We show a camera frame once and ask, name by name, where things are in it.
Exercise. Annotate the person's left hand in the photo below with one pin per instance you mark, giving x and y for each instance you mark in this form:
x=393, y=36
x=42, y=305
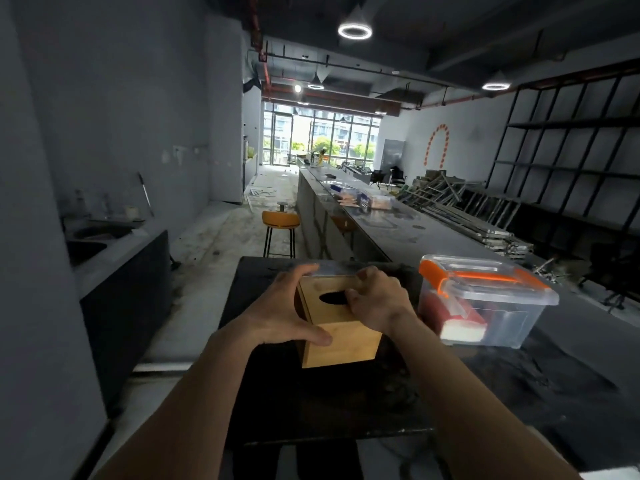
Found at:
x=272, y=309

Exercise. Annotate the person's right hand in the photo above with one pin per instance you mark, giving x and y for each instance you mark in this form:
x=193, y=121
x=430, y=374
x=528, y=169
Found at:
x=377, y=302

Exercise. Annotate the person's left thumb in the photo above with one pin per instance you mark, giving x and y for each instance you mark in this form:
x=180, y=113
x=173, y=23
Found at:
x=311, y=333

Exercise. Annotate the person's right fingers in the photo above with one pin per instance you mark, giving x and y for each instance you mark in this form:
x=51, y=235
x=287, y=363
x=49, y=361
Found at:
x=359, y=287

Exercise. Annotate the wooden tissue box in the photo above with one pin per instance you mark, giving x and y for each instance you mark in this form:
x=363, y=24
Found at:
x=340, y=327

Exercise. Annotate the person's left forearm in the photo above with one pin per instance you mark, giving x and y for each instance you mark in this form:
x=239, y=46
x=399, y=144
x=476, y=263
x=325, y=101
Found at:
x=195, y=404

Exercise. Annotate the person's right forearm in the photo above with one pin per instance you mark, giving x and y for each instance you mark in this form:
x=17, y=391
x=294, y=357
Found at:
x=465, y=404

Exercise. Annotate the black mat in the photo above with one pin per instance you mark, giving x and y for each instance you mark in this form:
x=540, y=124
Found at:
x=320, y=369

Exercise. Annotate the orange bar stool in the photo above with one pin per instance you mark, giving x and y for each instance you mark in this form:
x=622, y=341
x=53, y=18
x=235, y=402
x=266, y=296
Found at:
x=345, y=227
x=280, y=227

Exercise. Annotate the long grey counter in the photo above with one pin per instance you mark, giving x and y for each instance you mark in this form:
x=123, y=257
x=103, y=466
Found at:
x=370, y=219

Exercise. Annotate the clear container blue label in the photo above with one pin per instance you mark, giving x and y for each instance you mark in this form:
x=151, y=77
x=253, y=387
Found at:
x=375, y=200
x=342, y=188

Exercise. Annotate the red and white packet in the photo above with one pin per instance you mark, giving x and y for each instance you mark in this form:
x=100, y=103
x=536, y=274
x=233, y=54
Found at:
x=457, y=319

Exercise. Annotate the pile of metal frames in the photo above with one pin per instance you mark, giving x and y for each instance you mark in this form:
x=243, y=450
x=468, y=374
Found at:
x=460, y=209

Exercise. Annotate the clear storage box orange latches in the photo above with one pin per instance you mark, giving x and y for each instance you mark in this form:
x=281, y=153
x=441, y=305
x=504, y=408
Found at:
x=492, y=299

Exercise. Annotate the glass window front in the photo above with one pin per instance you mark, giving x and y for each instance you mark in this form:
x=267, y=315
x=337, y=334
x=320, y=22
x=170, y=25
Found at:
x=320, y=137

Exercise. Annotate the orange balloon arch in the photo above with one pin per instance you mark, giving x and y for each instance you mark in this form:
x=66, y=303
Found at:
x=437, y=144

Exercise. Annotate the dark sink counter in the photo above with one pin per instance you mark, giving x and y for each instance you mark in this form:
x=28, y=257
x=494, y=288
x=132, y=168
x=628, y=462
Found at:
x=117, y=294

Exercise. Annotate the metal rod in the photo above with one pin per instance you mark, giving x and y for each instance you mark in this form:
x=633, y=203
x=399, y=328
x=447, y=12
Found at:
x=146, y=194

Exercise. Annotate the black metal wall shelf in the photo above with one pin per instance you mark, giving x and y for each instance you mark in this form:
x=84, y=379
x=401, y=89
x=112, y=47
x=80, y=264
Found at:
x=575, y=159

